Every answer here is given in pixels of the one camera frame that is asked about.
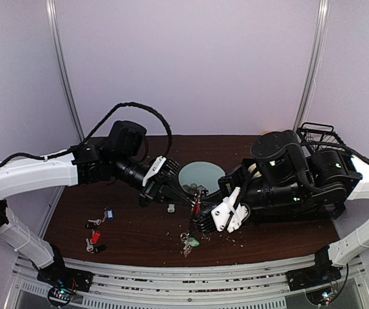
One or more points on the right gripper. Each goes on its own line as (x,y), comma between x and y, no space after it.
(230,188)

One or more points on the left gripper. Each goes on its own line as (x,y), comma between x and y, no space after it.
(163,190)

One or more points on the red key tag with key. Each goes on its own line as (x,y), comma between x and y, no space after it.
(197,203)

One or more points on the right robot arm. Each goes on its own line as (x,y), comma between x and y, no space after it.
(291,169)

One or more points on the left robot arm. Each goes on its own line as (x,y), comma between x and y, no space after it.
(111,158)

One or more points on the pale green key tag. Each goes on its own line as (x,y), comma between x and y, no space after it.
(171,208)

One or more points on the light blue flower plate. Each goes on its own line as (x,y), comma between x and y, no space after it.
(205,174)

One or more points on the blue key tag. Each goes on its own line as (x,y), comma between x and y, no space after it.
(108,214)

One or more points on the black key tag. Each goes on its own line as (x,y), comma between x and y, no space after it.
(99,248)

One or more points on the silver key near black tag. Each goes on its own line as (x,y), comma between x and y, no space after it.
(89,246)

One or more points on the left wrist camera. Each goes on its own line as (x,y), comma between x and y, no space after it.
(161,171)

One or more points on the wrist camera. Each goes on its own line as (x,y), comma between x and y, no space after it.
(226,215)
(161,171)

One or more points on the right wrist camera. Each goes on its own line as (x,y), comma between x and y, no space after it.
(226,215)

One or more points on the black wire dish rack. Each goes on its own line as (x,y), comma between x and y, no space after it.
(315,137)

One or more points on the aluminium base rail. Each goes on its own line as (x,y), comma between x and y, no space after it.
(257,285)

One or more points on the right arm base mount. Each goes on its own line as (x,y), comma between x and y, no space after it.
(322,282)

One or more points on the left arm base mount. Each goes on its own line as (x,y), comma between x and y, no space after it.
(64,282)

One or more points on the right aluminium post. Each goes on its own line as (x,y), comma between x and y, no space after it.
(316,56)

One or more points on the aluminium post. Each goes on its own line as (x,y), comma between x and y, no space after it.
(51,11)
(316,56)

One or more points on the left aluminium post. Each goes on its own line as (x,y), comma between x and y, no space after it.
(51,11)

